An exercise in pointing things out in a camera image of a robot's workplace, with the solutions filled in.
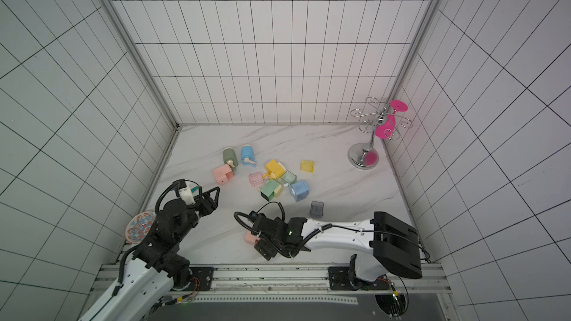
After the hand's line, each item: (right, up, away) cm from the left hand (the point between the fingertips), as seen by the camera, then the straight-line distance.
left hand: (214, 194), depth 79 cm
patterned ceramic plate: (-31, -13, +4) cm, 34 cm away
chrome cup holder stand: (+63, +13, +25) cm, 69 cm away
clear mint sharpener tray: (+27, +3, +20) cm, 34 cm away
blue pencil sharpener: (+31, 0, +8) cm, 32 cm away
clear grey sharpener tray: (+39, -9, +10) cm, 41 cm away
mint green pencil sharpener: (+20, -1, +11) cm, 23 cm away
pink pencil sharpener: (+13, -16, -1) cm, 21 cm away
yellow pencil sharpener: (+21, +6, +18) cm, 29 cm away
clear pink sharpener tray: (+13, +2, +17) cm, 22 cm away
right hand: (+19, -14, 0) cm, 23 cm away
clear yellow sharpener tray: (+36, +8, +22) cm, 43 cm away
